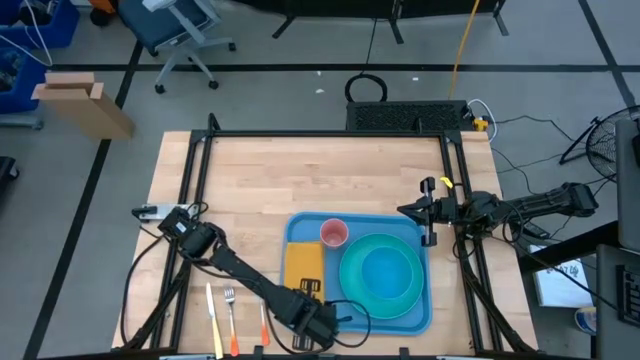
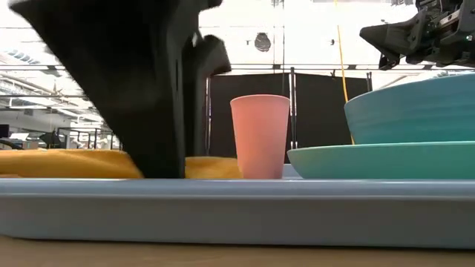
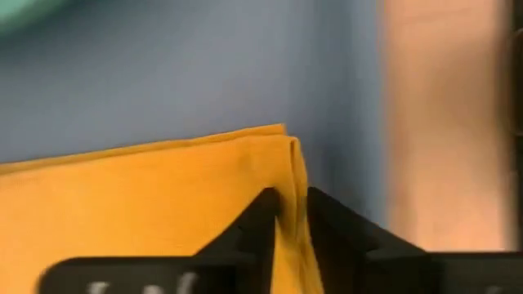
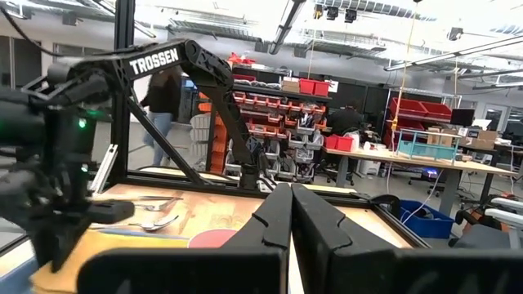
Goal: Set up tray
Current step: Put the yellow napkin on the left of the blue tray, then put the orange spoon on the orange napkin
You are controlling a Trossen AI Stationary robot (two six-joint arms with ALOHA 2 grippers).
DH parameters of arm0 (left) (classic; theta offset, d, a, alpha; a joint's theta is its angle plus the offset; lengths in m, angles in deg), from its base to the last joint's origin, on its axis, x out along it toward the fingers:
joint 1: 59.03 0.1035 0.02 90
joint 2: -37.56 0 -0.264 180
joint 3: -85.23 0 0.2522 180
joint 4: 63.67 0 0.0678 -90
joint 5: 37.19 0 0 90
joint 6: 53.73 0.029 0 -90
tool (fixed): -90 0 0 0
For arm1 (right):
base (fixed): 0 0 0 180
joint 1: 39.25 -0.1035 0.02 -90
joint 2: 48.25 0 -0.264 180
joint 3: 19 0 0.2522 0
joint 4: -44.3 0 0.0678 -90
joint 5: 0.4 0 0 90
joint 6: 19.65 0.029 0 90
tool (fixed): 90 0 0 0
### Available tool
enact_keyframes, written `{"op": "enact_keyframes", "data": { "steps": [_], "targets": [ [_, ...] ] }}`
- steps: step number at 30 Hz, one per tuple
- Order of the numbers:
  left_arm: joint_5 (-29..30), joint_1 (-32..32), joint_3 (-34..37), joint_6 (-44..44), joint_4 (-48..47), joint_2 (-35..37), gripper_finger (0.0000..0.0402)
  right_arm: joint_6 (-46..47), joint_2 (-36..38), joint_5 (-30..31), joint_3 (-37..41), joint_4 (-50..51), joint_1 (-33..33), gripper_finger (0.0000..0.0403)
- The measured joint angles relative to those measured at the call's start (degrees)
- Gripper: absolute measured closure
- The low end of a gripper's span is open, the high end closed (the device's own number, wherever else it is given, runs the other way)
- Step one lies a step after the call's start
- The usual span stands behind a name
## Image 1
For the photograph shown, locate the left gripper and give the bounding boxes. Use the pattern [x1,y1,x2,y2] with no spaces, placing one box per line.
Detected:
[292,277,342,351]

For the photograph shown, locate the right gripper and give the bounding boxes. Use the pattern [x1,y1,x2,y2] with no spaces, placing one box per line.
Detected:
[396,175,461,248]

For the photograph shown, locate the teal plate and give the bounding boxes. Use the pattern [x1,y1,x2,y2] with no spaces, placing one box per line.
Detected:
[338,232,426,321]

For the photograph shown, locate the spoon with orange handle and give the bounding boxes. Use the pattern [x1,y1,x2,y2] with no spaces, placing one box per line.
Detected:
[258,299,272,348]

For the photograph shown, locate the yellow cloth napkin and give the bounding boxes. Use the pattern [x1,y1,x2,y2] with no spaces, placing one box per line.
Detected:
[283,241,327,304]

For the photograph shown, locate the blue bowl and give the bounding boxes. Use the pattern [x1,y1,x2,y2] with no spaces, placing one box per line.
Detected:
[360,245,414,301]

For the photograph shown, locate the pink cup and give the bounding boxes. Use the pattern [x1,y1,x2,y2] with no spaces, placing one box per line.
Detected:
[319,217,350,250]

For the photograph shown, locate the fork with orange handle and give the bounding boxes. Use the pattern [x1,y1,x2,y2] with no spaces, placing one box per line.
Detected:
[223,286,241,358]

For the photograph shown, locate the blue plastic tray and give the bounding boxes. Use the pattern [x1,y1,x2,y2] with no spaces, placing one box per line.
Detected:
[279,211,434,336]

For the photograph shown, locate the black perforated box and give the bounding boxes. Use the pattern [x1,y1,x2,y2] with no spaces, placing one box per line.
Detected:
[345,99,474,133]

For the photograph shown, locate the white paper box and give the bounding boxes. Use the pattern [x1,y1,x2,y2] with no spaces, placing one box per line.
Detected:
[529,244,594,309]

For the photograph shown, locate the black floor fan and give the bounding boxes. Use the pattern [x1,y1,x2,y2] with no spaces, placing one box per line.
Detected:
[558,104,640,182]

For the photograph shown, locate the grey monitor back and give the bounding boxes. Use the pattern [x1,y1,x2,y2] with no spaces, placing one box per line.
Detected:
[614,118,640,252]

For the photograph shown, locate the black partition screen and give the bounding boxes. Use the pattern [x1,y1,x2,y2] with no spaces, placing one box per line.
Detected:
[234,0,510,45]

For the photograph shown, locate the cardboard box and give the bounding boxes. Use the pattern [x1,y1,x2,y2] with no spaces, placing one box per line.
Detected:
[30,71,136,142]

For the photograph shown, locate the office chair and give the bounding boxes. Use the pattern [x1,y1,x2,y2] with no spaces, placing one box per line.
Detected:
[117,0,237,95]

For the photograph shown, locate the blue storage bin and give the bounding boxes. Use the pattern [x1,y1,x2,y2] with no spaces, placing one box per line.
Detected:
[0,0,81,51]
[0,47,49,116]

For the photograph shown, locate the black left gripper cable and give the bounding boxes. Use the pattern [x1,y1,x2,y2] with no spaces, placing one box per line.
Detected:
[264,298,373,357]

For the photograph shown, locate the white power cable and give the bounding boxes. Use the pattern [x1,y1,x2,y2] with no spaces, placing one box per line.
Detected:
[466,97,499,144]

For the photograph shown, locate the black aluminium table frame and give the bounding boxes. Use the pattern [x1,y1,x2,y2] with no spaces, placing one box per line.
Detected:
[112,112,539,354]

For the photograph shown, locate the coiled black cable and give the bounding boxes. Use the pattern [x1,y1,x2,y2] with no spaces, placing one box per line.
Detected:
[343,17,390,104]

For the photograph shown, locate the black floor cable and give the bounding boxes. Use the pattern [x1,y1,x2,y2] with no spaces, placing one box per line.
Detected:
[491,113,577,174]

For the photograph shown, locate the yellow hanging cable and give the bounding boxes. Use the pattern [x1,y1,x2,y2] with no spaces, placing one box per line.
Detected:
[448,0,482,100]

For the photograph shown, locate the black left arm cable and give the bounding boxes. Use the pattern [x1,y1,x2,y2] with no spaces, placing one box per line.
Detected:
[119,227,167,347]

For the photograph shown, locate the thin white cable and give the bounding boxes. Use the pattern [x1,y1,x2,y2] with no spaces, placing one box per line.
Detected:
[0,0,54,69]

